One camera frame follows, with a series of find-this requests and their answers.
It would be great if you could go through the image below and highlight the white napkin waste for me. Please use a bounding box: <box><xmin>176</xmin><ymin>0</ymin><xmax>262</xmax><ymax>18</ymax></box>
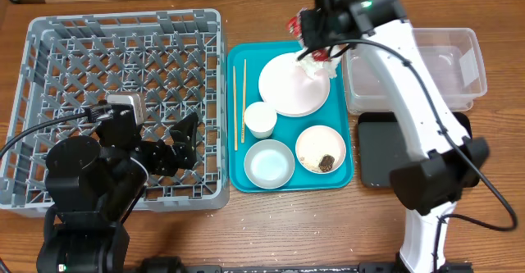
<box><xmin>297</xmin><ymin>45</ymin><xmax>341</xmax><ymax>80</ymax></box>

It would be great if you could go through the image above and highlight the clear plastic waste bin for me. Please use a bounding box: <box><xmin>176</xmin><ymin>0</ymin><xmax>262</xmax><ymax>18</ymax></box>
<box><xmin>341</xmin><ymin>28</ymin><xmax>487</xmax><ymax>114</ymax></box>

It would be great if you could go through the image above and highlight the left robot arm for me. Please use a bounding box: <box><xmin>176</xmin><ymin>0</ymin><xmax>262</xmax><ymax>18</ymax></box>
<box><xmin>36</xmin><ymin>109</ymin><xmax>199</xmax><ymax>272</ymax></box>

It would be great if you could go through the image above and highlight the grey-white round bowl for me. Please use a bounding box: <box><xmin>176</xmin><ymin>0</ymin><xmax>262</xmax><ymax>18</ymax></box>
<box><xmin>244</xmin><ymin>139</ymin><xmax>295</xmax><ymax>189</ymax></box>

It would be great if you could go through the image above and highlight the large white round plate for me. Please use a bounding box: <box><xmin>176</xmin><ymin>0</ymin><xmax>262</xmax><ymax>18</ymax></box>
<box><xmin>258</xmin><ymin>52</ymin><xmax>331</xmax><ymax>117</ymax></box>

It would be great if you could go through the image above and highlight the pink round bowl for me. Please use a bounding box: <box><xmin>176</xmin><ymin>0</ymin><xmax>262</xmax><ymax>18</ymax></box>
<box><xmin>295</xmin><ymin>125</ymin><xmax>347</xmax><ymax>175</ymax></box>

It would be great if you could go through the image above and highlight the black rectangular waste tray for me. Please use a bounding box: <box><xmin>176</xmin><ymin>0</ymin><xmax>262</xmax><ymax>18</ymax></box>
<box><xmin>357</xmin><ymin>111</ymin><xmax>481</xmax><ymax>189</ymax></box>

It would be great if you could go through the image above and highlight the red snack wrapper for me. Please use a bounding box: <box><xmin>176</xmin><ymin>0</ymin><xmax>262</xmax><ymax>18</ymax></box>
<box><xmin>287</xmin><ymin>15</ymin><xmax>331</xmax><ymax>61</ymax></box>

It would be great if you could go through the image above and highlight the right wooden chopstick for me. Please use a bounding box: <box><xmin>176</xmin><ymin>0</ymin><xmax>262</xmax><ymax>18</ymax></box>
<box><xmin>241</xmin><ymin>59</ymin><xmax>247</xmax><ymax>143</ymax></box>

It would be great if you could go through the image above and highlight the white paper cup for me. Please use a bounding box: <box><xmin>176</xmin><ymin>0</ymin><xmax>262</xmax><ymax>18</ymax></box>
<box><xmin>244</xmin><ymin>102</ymin><xmax>277</xmax><ymax>139</ymax></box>

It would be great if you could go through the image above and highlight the grey plastic dish rack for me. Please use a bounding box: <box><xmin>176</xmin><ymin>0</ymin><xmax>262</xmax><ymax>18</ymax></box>
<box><xmin>1</xmin><ymin>8</ymin><xmax>230</xmax><ymax>217</ymax></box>

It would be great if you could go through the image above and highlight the brown food scrap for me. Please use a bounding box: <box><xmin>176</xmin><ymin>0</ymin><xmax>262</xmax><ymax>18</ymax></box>
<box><xmin>318</xmin><ymin>154</ymin><xmax>335</xmax><ymax>173</ymax></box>

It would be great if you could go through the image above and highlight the teal plastic serving tray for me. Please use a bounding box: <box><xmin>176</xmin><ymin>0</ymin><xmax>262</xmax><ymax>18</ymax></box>
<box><xmin>226</xmin><ymin>41</ymin><xmax>354</xmax><ymax>193</ymax></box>

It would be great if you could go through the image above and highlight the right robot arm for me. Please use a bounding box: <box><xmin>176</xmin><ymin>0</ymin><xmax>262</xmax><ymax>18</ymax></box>
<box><xmin>289</xmin><ymin>0</ymin><xmax>489</xmax><ymax>272</ymax></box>

